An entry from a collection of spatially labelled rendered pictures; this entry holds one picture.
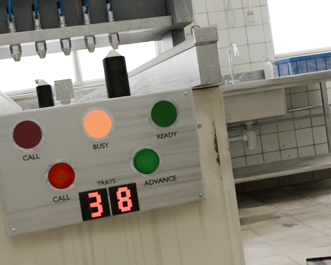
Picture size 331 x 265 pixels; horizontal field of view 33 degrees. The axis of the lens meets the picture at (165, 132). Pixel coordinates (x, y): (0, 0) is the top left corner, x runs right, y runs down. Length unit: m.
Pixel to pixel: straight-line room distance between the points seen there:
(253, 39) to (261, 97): 0.80
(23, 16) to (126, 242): 0.89
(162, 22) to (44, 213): 0.89
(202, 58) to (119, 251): 0.26
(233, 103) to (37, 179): 3.34
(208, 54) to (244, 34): 3.96
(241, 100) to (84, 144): 3.33
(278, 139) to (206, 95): 3.98
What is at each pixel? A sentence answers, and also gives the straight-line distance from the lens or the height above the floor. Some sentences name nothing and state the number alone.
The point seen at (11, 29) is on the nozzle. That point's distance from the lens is 1.43.
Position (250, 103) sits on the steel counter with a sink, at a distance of 3.96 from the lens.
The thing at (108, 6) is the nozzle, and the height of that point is 1.09.
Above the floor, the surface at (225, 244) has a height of 0.63.
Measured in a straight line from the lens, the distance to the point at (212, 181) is 0.71.
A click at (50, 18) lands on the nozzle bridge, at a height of 1.08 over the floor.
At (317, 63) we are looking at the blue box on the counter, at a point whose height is 0.95.
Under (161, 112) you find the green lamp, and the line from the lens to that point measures 0.66.
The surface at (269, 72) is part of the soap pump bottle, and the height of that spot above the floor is 0.94.
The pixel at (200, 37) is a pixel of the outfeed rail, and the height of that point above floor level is 0.90.
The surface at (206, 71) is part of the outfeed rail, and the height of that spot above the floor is 0.86.
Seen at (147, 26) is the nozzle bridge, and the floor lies 1.03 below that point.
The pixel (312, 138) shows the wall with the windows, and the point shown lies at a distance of 4.79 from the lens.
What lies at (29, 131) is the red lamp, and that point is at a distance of 0.64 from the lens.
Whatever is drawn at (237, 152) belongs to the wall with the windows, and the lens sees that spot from 4.59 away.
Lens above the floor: 0.82
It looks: 3 degrees down
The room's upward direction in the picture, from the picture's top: 8 degrees counter-clockwise
